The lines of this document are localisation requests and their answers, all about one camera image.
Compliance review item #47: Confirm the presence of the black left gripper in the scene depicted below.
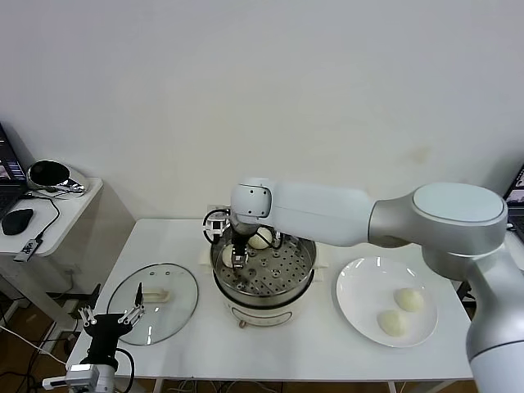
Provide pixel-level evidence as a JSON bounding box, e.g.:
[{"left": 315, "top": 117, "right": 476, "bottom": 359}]
[{"left": 76, "top": 281, "right": 147, "bottom": 366}]

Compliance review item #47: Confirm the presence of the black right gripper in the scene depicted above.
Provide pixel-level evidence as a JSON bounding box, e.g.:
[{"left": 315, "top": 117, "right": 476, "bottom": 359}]
[{"left": 228, "top": 220, "right": 251, "bottom": 271}]

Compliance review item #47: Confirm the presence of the round glass pot lid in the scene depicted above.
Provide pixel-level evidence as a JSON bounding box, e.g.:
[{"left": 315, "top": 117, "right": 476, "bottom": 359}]
[{"left": 106, "top": 262, "right": 201, "bottom": 347}]

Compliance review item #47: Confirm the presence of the perforated steel steamer basket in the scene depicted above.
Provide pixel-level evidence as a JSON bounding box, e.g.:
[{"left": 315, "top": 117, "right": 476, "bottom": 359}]
[{"left": 210, "top": 210, "right": 318, "bottom": 306}]

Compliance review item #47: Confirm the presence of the cream electric cooker base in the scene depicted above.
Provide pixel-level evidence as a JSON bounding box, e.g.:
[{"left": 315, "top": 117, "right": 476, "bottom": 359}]
[{"left": 198, "top": 241, "right": 330, "bottom": 331}]

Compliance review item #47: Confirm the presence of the small grey usb hub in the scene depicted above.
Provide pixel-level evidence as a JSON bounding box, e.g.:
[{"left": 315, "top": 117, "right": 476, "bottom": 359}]
[{"left": 14, "top": 237, "right": 44, "bottom": 264}]

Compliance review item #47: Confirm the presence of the white side table with mouse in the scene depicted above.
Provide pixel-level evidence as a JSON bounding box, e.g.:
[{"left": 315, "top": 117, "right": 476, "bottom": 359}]
[{"left": 0, "top": 176, "right": 137, "bottom": 341}]

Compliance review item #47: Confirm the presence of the large white plate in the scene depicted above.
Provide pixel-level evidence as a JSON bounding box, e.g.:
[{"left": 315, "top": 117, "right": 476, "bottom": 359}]
[{"left": 336, "top": 256, "right": 439, "bottom": 349}]

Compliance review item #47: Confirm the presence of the black computer mouse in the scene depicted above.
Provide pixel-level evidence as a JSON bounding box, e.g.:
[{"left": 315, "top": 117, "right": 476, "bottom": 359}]
[{"left": 2, "top": 207, "right": 36, "bottom": 237}]

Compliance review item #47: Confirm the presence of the black laptop beside chrome device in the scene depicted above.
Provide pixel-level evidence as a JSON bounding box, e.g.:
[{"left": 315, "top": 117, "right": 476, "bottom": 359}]
[{"left": 0, "top": 121, "right": 29, "bottom": 220}]

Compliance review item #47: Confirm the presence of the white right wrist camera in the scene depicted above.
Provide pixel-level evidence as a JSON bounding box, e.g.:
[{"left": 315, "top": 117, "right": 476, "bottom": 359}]
[{"left": 203, "top": 210, "right": 230, "bottom": 241}]

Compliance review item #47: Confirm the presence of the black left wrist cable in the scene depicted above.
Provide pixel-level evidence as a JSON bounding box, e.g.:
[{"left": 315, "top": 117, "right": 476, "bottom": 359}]
[{"left": 114, "top": 347, "right": 135, "bottom": 393}]

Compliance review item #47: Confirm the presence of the white floor cable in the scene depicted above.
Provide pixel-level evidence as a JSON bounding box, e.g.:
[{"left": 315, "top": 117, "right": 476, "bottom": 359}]
[{"left": 0, "top": 325, "right": 69, "bottom": 366}]

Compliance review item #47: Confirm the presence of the thin black usb cable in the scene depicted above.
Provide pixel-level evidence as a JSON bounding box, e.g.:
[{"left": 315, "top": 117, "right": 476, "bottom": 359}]
[{"left": 22, "top": 192, "right": 61, "bottom": 242}]

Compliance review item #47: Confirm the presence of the black laptop with white cable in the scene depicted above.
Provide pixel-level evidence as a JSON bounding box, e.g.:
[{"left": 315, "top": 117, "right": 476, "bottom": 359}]
[{"left": 505, "top": 165, "right": 524, "bottom": 242}]

